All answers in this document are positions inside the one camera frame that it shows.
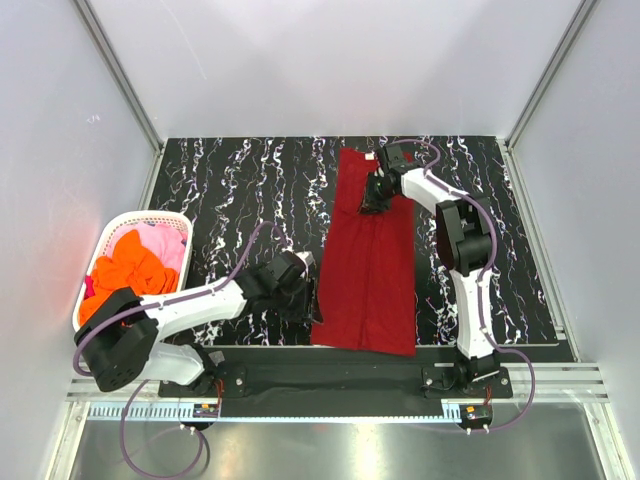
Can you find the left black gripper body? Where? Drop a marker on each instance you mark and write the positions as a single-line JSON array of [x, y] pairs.
[[295, 303]]

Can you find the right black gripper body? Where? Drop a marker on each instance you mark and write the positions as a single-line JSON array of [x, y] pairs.
[[375, 179]]

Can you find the red t-shirt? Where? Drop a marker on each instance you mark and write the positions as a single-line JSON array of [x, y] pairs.
[[366, 289]]

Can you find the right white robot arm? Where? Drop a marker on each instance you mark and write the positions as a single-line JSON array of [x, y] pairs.
[[466, 244]]

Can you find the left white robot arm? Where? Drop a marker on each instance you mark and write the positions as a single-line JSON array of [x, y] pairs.
[[125, 339]]

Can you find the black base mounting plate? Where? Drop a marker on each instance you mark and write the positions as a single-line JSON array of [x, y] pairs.
[[434, 372]]

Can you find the white plastic laundry basket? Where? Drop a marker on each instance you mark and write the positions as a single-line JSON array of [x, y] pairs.
[[177, 220]]

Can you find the pink t-shirt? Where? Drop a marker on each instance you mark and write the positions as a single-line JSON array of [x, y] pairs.
[[166, 242]]

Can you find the orange t-shirt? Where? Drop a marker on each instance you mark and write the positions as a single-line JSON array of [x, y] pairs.
[[126, 263]]

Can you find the magenta garment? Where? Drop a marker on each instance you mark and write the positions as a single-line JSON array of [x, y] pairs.
[[89, 290]]

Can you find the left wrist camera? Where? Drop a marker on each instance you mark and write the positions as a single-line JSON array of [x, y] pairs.
[[307, 257]]

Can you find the slotted cable duct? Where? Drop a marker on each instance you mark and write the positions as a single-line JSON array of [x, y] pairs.
[[237, 411]]

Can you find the right aluminium frame post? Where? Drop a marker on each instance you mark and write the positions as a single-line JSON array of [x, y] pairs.
[[568, 39]]

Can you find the aluminium frame post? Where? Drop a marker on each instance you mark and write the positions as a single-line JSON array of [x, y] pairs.
[[568, 39], [110, 58]]

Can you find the left aluminium frame post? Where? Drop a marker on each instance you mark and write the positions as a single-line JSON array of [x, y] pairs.
[[110, 58]]

